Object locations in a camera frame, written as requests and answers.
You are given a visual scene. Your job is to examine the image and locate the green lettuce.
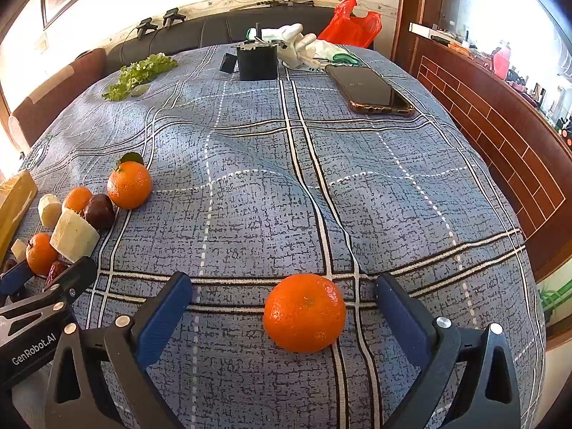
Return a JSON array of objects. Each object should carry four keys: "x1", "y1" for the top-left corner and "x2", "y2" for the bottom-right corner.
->
[{"x1": 102, "y1": 53, "x2": 178, "y2": 103}]

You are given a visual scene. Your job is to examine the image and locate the white peeled cylinder chunk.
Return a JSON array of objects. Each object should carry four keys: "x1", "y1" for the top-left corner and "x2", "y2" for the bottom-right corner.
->
[{"x1": 38, "y1": 194, "x2": 63, "y2": 228}]

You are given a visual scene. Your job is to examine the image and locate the orange with green leaf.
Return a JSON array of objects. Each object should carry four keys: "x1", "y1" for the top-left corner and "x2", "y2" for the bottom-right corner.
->
[{"x1": 107, "y1": 152, "x2": 153, "y2": 210}]

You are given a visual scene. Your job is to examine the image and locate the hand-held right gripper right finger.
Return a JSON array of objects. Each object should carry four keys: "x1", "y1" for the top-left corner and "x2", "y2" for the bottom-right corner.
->
[{"x1": 374, "y1": 272, "x2": 523, "y2": 429}]

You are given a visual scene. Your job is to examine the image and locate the dark purple fruit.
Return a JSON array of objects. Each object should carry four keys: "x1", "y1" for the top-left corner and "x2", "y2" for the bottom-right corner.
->
[{"x1": 84, "y1": 193, "x2": 116, "y2": 230}]

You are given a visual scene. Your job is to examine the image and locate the black smartphone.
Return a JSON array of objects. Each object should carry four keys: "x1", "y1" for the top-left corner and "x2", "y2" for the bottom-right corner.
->
[{"x1": 324, "y1": 65, "x2": 416, "y2": 118}]

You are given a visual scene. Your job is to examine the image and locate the red plastic bag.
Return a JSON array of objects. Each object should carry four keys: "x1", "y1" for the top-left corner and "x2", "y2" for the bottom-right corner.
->
[{"x1": 317, "y1": 0, "x2": 383, "y2": 50}]

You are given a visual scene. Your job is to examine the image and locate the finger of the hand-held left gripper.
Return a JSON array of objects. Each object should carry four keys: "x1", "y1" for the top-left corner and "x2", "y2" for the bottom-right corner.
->
[
  {"x1": 0, "y1": 259, "x2": 34, "y2": 298},
  {"x1": 0, "y1": 257, "x2": 98, "y2": 345}
]

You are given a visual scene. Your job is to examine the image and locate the black square container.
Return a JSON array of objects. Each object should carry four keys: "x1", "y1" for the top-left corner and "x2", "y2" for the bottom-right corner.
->
[{"x1": 236, "y1": 22, "x2": 278, "y2": 81}]

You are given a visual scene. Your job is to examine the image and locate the red bottle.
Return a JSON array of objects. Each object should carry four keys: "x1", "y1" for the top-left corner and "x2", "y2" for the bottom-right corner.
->
[{"x1": 492, "y1": 40, "x2": 514, "y2": 79}]

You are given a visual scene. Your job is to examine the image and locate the black leather sofa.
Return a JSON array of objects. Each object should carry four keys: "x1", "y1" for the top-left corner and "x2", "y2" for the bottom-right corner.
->
[{"x1": 105, "y1": 2, "x2": 376, "y2": 77}]

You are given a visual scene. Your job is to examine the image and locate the white gloves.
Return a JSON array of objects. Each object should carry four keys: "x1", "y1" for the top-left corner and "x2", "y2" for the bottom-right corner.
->
[{"x1": 246, "y1": 24, "x2": 319, "y2": 71}]

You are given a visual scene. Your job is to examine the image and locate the wooden brick-pattern counter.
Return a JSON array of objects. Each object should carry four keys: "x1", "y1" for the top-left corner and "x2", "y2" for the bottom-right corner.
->
[{"x1": 409, "y1": 22, "x2": 572, "y2": 282}]

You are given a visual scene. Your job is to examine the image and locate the large orange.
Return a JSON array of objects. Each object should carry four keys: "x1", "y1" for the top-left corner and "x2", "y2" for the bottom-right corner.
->
[{"x1": 263, "y1": 273, "x2": 346, "y2": 354}]

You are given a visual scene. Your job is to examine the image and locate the brown chair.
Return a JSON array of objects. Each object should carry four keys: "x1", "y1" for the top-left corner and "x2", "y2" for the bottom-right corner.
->
[{"x1": 8, "y1": 48, "x2": 108, "y2": 153}]

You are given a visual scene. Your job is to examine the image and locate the green and white plastic bag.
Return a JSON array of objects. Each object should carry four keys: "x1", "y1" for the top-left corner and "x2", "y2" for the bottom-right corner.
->
[{"x1": 308, "y1": 40, "x2": 362, "y2": 72}]

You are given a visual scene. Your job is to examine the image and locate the yellow cardboard box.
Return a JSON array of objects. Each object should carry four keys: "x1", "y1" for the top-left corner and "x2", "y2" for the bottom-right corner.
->
[{"x1": 0, "y1": 170, "x2": 39, "y2": 262}]

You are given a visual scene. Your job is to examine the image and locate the red date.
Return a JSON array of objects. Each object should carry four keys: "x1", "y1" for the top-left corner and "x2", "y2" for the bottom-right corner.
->
[{"x1": 45, "y1": 260, "x2": 70, "y2": 284}]

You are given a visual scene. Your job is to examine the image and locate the large white peeled chunk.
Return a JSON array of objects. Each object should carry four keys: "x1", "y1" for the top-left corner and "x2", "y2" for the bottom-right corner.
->
[{"x1": 49, "y1": 209, "x2": 100, "y2": 263}]

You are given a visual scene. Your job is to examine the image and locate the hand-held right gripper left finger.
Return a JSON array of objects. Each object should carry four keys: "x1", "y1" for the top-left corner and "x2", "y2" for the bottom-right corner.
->
[{"x1": 45, "y1": 272, "x2": 194, "y2": 429}]

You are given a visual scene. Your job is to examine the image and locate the blue plaid blanket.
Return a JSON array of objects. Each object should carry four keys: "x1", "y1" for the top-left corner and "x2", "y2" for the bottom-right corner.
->
[{"x1": 9, "y1": 44, "x2": 548, "y2": 429}]

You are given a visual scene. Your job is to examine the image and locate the small orange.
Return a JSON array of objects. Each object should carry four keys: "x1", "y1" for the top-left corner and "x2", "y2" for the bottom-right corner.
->
[
  {"x1": 25, "y1": 233, "x2": 59, "y2": 276},
  {"x1": 63, "y1": 187, "x2": 94, "y2": 214}
]

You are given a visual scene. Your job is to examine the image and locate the green plant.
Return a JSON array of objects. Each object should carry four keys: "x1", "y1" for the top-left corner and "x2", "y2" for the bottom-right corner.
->
[{"x1": 538, "y1": 279, "x2": 572, "y2": 318}]

